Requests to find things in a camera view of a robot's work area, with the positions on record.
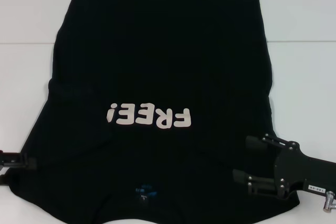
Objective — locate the black shirt with FREE print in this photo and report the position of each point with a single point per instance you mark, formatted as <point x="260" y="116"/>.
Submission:
<point x="162" y="77"/>

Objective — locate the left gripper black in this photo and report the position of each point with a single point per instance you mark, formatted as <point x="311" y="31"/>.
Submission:
<point x="8" y="161"/>

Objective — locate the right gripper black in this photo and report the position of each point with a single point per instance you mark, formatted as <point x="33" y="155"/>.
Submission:
<point x="296" y="171"/>

